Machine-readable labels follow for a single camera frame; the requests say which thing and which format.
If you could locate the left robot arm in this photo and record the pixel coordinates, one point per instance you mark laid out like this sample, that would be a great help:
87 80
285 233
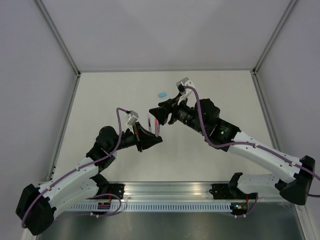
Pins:
39 206

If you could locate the white slotted cable duct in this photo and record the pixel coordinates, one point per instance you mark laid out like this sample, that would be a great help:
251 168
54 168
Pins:
156 207

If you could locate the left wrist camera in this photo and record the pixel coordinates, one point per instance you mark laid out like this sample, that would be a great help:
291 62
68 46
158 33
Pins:
132 118

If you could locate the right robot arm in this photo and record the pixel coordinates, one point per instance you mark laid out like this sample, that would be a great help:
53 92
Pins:
290 177

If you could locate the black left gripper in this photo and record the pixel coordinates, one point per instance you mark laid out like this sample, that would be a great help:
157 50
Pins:
147 139

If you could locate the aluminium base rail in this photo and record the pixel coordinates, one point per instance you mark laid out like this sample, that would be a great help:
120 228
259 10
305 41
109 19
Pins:
169 191

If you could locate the light blue highlighter cap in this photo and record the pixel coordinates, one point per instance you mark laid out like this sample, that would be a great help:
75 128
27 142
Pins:
162 94

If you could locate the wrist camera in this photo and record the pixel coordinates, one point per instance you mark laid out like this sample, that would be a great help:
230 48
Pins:
184 91
132 118

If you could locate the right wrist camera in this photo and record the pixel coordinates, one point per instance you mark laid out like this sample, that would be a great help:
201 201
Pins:
184 91

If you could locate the pink highlighter pen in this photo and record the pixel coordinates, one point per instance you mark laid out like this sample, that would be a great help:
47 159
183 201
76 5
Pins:
156 131

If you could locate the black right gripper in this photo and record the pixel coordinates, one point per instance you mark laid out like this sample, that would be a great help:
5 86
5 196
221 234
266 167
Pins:
161 113

